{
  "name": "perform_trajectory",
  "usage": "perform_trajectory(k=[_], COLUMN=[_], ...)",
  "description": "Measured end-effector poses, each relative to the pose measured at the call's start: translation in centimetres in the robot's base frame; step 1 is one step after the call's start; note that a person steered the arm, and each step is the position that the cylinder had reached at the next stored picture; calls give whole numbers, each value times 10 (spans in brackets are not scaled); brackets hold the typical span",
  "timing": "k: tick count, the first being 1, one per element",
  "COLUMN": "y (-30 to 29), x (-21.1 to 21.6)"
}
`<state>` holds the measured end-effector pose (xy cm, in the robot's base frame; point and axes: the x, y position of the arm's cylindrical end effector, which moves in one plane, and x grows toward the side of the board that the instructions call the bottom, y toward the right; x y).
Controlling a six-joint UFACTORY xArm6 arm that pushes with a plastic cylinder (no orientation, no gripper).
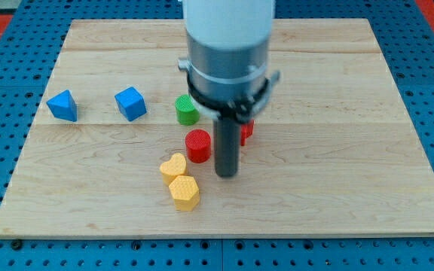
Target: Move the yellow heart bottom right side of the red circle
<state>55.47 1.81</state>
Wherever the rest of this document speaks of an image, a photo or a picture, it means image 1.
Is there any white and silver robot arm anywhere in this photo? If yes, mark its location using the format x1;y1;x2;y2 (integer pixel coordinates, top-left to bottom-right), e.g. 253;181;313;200
179;0;279;123

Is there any yellow heart block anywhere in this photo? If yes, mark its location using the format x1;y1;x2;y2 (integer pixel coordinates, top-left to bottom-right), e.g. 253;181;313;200
159;153;188;186

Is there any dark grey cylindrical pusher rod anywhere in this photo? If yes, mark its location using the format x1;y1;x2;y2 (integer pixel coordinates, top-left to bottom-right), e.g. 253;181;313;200
213;118;240;178

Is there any red cylinder block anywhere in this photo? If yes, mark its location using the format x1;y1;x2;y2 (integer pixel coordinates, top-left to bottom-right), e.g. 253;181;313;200
185;129;211;163

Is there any red block behind rod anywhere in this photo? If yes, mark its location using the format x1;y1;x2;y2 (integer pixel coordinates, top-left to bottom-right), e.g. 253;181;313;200
240;120;255;146

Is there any green cylinder block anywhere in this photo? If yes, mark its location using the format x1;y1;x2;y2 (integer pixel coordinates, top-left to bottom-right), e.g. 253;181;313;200
175;94;200;126

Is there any yellow hexagon block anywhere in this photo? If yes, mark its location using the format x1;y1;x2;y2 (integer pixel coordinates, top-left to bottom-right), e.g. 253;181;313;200
169;175;200;212

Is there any blue cube block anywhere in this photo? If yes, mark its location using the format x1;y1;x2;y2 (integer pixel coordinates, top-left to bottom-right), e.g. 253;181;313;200
115;87;147;121

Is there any wooden board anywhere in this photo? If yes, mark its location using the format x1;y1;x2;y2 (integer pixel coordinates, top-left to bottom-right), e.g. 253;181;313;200
0;19;434;239

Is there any blue triangular prism block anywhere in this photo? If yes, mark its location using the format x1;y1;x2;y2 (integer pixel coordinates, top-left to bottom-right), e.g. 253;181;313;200
47;90;78;122

